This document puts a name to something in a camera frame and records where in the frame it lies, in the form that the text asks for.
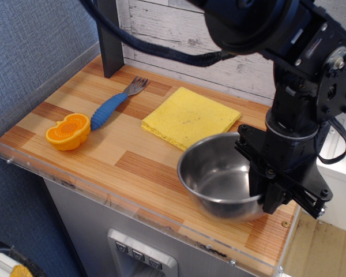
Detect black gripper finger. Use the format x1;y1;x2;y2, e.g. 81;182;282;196
262;181;293;214
249;161;269;196

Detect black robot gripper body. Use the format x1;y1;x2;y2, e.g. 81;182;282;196
235;124;333;219

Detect stainless steel bowl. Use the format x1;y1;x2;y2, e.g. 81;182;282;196
177;132;265;222

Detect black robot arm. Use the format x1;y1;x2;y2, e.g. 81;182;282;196
194;1;346;218

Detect clear acrylic table guard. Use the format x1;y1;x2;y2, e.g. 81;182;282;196
0;43;299;276

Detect yellow folded cloth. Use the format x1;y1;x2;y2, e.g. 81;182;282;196
141;87;241;151

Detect silver toy cabinet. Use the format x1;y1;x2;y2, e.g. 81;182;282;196
46;180;273;276

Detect orange toy pumpkin half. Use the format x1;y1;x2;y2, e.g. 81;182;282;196
45;113;91;151

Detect yellow object bottom left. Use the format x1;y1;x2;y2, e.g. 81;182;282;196
9;264;33;277

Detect white box bottom left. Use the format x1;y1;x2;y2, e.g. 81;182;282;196
0;242;47;276

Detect black braided cable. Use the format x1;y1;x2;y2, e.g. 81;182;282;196
80;0;234;68

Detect blue handled metal fork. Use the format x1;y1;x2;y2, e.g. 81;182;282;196
91;76;149;131

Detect dark grey vertical post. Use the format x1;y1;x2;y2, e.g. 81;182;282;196
95;0;125;78

